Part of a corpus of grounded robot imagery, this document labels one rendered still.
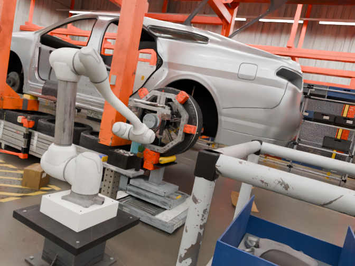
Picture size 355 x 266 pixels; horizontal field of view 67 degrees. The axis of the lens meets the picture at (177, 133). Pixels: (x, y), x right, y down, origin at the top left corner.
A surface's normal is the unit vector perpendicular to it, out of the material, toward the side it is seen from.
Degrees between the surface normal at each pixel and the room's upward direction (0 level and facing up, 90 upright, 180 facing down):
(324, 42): 90
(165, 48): 81
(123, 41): 90
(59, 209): 90
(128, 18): 90
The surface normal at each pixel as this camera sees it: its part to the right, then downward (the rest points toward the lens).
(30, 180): 0.00, 0.11
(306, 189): -0.38, -0.18
